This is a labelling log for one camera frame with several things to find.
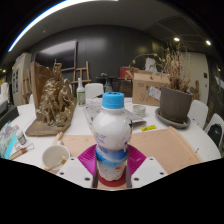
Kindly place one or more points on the small paint jar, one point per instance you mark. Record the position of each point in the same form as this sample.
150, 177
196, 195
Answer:
21, 137

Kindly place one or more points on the grey pot saucer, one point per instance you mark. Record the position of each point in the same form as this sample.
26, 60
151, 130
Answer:
173, 125

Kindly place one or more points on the spray bottle with green label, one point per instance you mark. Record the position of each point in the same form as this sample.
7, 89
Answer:
81, 95

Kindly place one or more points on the white plastic chair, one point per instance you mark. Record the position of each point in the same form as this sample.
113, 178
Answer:
216, 118
199, 111
94, 90

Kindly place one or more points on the golden brown sculpture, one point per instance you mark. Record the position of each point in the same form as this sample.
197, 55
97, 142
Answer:
55, 100

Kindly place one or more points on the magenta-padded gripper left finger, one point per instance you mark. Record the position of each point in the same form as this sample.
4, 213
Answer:
78, 170

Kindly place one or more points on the wooden easel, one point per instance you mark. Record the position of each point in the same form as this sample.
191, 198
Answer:
81, 73

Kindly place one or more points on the dried plant in grey pot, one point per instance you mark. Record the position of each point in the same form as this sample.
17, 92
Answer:
175, 103

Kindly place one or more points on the white bottle with blue cap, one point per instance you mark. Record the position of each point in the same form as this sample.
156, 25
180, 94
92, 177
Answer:
111, 133

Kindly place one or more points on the tan cardboard sheet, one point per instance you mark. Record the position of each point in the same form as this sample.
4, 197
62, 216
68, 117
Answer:
163, 146

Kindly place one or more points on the brown cardboard box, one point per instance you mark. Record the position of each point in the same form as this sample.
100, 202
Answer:
141, 88

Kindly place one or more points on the colourful painted sheet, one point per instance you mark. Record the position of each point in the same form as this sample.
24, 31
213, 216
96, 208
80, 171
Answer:
8, 140

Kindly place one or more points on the flat round red coaster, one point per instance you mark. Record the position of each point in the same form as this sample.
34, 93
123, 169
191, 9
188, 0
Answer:
111, 184

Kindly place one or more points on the dark brown bag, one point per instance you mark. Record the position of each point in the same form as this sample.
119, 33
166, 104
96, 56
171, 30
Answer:
126, 88

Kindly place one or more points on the white cabinet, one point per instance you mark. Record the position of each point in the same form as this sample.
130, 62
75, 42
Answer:
20, 78

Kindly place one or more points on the black box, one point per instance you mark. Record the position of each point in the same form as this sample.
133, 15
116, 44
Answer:
6, 116

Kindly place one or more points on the round ceiling spotlights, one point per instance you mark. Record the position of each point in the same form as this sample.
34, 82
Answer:
176, 39

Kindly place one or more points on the red box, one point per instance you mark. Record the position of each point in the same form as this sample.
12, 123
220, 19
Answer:
126, 71

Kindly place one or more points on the wooden paintbrush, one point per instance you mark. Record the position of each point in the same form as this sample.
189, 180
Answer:
21, 152

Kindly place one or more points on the white ceramic cup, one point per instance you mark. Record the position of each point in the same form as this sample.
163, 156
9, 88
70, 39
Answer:
55, 155

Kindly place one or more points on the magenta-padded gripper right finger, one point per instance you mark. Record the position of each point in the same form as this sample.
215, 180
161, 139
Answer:
146, 170

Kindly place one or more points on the small yellow tag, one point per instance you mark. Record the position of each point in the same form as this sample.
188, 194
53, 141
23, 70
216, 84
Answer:
148, 128

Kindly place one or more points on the small pale glass jar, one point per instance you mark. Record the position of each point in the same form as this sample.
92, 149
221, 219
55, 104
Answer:
139, 110

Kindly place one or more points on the black wall screen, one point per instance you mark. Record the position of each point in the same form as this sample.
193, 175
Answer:
58, 55

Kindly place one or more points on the white plaster figure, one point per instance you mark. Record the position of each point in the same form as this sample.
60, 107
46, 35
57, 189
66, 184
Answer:
150, 65

